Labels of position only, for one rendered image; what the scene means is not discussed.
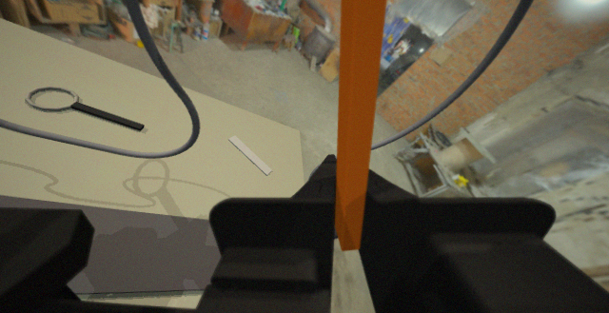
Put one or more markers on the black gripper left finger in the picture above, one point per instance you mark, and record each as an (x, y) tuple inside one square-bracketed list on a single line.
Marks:
[(304, 221)]

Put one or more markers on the grey ring with black handle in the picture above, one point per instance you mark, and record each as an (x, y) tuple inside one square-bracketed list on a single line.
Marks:
[(86, 109)]

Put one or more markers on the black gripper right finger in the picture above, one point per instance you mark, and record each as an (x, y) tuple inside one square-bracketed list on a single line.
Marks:
[(397, 224)]

